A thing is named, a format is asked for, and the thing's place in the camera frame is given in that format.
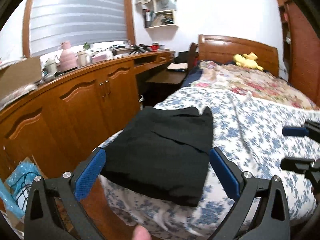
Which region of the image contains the pink thermos jug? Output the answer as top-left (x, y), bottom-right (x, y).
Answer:
top-left (57, 41), bottom-right (78, 72)

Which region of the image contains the black double-breasted coat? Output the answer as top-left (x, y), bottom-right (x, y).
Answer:
top-left (100, 107), bottom-right (213, 207)

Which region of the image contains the white wall shelf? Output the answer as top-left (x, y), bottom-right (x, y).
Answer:
top-left (136, 0), bottom-right (177, 29)

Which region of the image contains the red floral beige blanket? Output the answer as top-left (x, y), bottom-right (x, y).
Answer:
top-left (191, 61), bottom-right (319, 110)

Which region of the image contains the long wooden desk cabinet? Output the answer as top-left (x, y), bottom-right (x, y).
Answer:
top-left (1, 51), bottom-right (174, 179)

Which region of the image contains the wooden louvered wardrobe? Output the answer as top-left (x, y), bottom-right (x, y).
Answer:
top-left (277, 0), bottom-right (319, 105)

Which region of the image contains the person's left hand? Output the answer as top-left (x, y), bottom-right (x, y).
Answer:
top-left (132, 225), bottom-right (152, 240)

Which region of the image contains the dark wooden chair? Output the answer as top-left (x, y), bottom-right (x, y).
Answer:
top-left (174, 42), bottom-right (199, 72)

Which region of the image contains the wooden bed headboard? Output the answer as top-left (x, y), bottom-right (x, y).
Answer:
top-left (198, 34), bottom-right (279, 77)

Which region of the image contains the grey zebra window blind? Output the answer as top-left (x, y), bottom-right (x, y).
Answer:
top-left (29, 0), bottom-right (127, 56)

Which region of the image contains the red basket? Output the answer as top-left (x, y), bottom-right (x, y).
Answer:
top-left (149, 44), bottom-right (159, 51)

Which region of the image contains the yellow plush toy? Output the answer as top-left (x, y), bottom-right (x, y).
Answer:
top-left (233, 53), bottom-right (264, 71)

